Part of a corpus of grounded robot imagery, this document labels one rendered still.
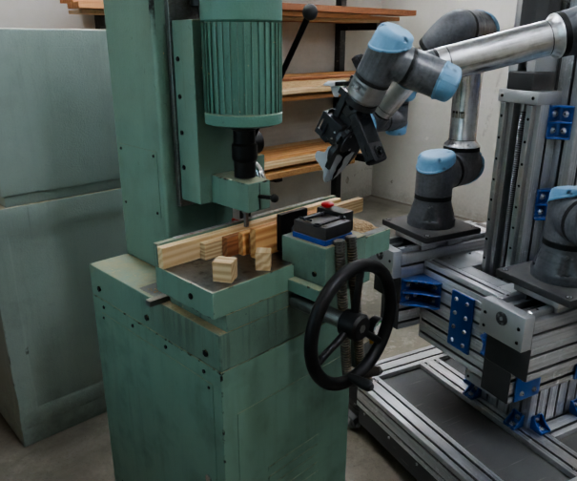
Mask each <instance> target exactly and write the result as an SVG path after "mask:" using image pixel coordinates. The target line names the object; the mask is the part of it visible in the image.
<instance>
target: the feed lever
mask: <svg viewBox="0 0 577 481"><path fill-rule="evenodd" d="M302 15H303V17H304V18H303V20H302V23H301V25H300V27H299V31H298V33H297V35H296V37H295V39H294V42H293V44H292V46H291V48H290V50H289V52H288V54H287V56H286V58H285V60H284V63H283V65H282V79H283V77H284V75H285V73H286V71H287V69H288V67H289V64H290V62H291V60H292V58H293V56H294V54H295V51H296V49H297V47H298V45H299V42H300V39H301V38H302V36H303V34H304V32H305V30H306V27H307V25H308V23H309V21H310V20H314V19H315V18H316V17H317V15H318V9H317V7H316V6H315V5H313V4H307V5H305V6H304V7H303V10H302ZM259 129H260V128H258V129H256V144H257V145H258V153H260V152H261V151H262V150H263V147H264V139H263V136H262V134H261V133H260V132H259Z"/></svg>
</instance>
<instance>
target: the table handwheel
mask: <svg viewBox="0 0 577 481"><path fill-rule="evenodd" d="M364 272H371V273H373V274H375V275H376V276H377V277H378V278H379V280H380V281H381V285H382V289H383V296H384V308H383V314H382V319H381V326H380V329H379V332H378V334H377V335H376V334H374V333H372V332H371V331H369V327H370V322H369V318H368V316H367V315H365V314H362V313H360V306H361V291H362V284H363V278H364ZM354 276H356V282H355V290H354V297H353V302H352V308H349V309H346V310H345V311H340V310H338V309H336V308H334V307H332V306H329V304H330V303H331V302H332V300H333V298H334V297H335V295H336V294H337V293H338V291H339V290H340V288H341V287H342V286H343V285H344V284H345V283H346V282H347V281H348V280H350V279H351V278H352V277H354ZM289 304H290V306H291V307H293V308H295V309H297V310H299V311H301V312H304V313H306V314H308V315H309V318H308V322H307V326H306V329H305V335H304V360H305V364H306V367H307V370H308V372H309V374H310V376H311V378H312V379H313V381H314V382H315V383H316V384H317V385H318V386H320V387H322V388H324V389H327V390H334V391H335V390H343V389H346V388H349V387H351V386H353V385H354V384H353V383H352V382H350V381H349V380H348V376H349V375H350V374H351V373H353V374H356V375H359V376H361V377H364V376H365V375H366V374H367V373H368V372H369V371H370V370H371V369H372V367H373V366H374V365H375V364H376V362H377V361H378V359H379V358H380V356H381V355H382V353H383V351H384V349H385V347H386V345H387V342H388V340H389V337H390V335H391V332H392V328H393V325H394V321H395V316H396V308H397V293H396V286H395V283H394V280H393V278H392V276H391V274H390V272H389V270H388V269H387V268H386V267H385V266H384V265H383V264H382V263H381V262H379V261H376V260H373V259H359V260H355V261H351V262H349V263H347V264H346V265H345V266H343V267H342V268H341V269H340V270H338V271H337V272H336V273H335V274H334V275H333V276H332V277H331V278H330V280H329V281H328V282H327V283H326V285H325V286H324V287H323V288H322V290H321V291H320V293H319V295H318V297H317V299H316V301H315V302H314V301H311V300H309V299H307V298H304V297H302V296H300V295H298V294H296V293H294V294H293V295H292V296H291V297H290V300H289ZM322 321H324V322H326V323H328V324H331V325H333V326H336V327H337V328H338V332H339V335H338V336H337V337H336V338H335V340H334V341H333V342H332V343H331V344H330V345H329V346H328V347H326V348H325V349H324V350H323V351H322V352H321V354H320V355H319V352H318V344H319V332H320V328H321V324H322ZM364 337H366V338H368V339H370V340H371V341H373V342H374V343H373V344H372V346H371V348H370V350H369V351H368V353H367V354H366V356H365V357H364V358H363V360H362V361H361V362H360V363H359V364H358V365H357V366H356V367H355V368H354V369H353V370H351V371H350V372H348V373H347V374H345V375H343V376H340V377H330V376H328V375H327V374H326V373H325V372H324V371H323V370H322V368H321V365H322V364H323V363H324V362H325V361H326V360H327V358H328V357H329V356H330V355H331V354H332V353H333V352H334V351H335V350H336V349H337V348H338V347H339V346H340V345H341V344H342V343H343V342H344V341H345V340H346V339H347V338H348V339H350V340H352V341H354V342H359V341H360V340H362V339H363V338H364Z"/></svg>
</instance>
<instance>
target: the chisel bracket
mask: <svg viewBox="0 0 577 481"><path fill-rule="evenodd" d="M258 195H268V196H270V179H267V178H260V177H254V178H235V171H229V172H224V173H219V174H214V175H212V198H213V202H214V203H217V204H221V205H224V206H227V207H230V208H234V209H237V210H239V211H242V213H243V214H249V213H252V212H256V211H259V210H263V209H267V208H270V200H269V199H259V198H258Z"/></svg>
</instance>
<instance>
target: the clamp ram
mask: <svg viewBox="0 0 577 481"><path fill-rule="evenodd" d="M305 216H307V208H306V207H300V208H298V209H294V210H290V211H287V212H283V213H279V214H277V250H278V251H282V235H285V234H288V233H291V232H293V231H294V220H295V219H298V218H299V217H305Z"/></svg>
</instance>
